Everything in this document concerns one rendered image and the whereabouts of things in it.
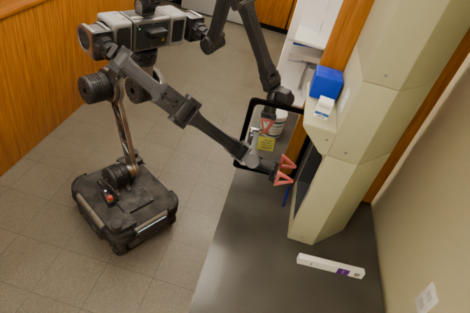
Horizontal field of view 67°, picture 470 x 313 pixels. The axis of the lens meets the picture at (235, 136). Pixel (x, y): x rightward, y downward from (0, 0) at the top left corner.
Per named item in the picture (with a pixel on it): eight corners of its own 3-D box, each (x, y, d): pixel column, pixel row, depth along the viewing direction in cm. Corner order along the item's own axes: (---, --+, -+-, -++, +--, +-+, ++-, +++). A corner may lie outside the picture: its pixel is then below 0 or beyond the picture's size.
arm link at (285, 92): (274, 71, 157) (261, 80, 153) (294, 76, 149) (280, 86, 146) (278, 93, 164) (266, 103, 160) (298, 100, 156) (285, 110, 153)
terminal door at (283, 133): (293, 180, 172) (321, 114, 148) (231, 166, 171) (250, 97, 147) (293, 179, 173) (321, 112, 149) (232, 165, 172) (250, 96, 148)
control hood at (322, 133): (326, 109, 148) (336, 89, 142) (326, 156, 122) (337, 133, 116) (300, 101, 149) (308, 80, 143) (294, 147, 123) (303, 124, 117)
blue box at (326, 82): (333, 91, 140) (343, 71, 135) (334, 103, 132) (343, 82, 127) (309, 84, 141) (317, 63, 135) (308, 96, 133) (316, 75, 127)
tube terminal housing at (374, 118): (342, 201, 175) (422, 61, 129) (344, 256, 149) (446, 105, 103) (293, 186, 176) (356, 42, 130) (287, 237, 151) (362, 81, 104)
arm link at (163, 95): (174, 83, 110) (154, 109, 110) (200, 104, 121) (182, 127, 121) (119, 42, 140) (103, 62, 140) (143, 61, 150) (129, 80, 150)
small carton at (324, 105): (328, 114, 125) (334, 99, 122) (326, 121, 121) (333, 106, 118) (315, 109, 126) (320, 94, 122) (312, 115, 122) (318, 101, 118)
